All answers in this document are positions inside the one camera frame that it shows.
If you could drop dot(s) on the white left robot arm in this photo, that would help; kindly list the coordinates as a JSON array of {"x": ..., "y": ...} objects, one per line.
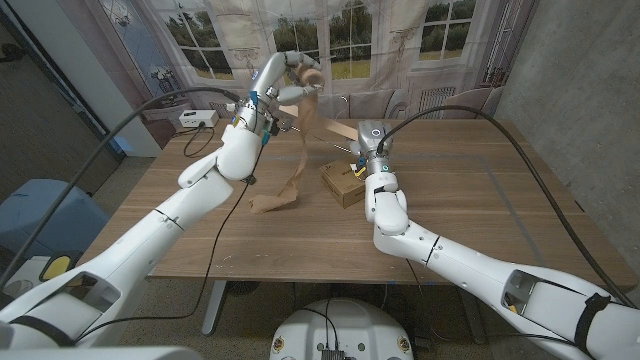
[{"x": 150, "y": 240}]

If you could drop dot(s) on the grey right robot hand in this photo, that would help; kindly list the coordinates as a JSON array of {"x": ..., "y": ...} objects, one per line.
[{"x": 375, "y": 140}]

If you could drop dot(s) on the printed window backdrop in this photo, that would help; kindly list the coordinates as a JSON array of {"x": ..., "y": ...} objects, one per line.
[{"x": 400, "y": 50}]

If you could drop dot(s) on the brown cardboard box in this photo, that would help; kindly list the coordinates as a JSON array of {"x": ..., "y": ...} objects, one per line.
[{"x": 345, "y": 187}]

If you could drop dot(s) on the tan elastic arm wrap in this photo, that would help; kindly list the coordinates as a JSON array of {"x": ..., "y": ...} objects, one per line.
[{"x": 305, "y": 130}]

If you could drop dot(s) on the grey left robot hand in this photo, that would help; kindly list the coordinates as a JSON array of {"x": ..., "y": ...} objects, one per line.
[{"x": 265, "y": 80}]

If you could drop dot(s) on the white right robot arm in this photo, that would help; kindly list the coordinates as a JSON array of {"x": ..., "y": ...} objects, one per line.
[{"x": 475, "y": 270}]

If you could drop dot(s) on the grey table leg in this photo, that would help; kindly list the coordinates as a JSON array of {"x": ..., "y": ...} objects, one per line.
[
  {"x": 477, "y": 330},
  {"x": 214, "y": 310}
]

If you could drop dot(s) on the white power strip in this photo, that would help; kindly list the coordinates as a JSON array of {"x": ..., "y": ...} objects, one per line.
[{"x": 197, "y": 118}]

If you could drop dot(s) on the yellow and black object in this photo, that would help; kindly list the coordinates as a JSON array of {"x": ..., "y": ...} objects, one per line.
[{"x": 57, "y": 267}]

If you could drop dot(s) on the wooden clip hanger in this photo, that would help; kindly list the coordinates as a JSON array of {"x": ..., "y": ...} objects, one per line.
[{"x": 342, "y": 129}]

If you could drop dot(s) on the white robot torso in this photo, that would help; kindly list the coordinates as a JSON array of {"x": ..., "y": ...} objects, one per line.
[{"x": 345, "y": 325}]

